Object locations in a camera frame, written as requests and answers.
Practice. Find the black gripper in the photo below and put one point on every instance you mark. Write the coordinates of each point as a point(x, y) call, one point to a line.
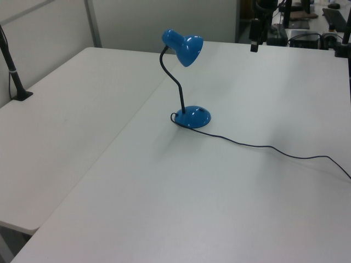
point(254, 28)

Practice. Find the blue gooseneck desk lamp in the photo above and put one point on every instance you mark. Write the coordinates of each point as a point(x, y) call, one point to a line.
point(189, 49)

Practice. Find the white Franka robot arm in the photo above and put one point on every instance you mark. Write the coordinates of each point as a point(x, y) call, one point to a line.
point(265, 27)

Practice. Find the black equipment box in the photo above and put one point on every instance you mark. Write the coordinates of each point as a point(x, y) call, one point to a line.
point(278, 35)

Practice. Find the black monitor stand pole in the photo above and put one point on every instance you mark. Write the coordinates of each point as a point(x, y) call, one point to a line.
point(287, 13)

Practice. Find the black computer keyboard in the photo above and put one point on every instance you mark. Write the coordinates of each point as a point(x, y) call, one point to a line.
point(335, 17)

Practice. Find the dark computer mouse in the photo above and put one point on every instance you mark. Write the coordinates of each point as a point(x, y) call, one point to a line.
point(333, 5)

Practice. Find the black pole with white tie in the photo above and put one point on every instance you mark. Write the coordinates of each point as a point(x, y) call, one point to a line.
point(12, 69)

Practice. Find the black clamped camera pole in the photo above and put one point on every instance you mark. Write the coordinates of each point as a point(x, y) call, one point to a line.
point(344, 41)

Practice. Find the grey partition post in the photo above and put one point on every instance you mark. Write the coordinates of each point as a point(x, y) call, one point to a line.
point(93, 22)

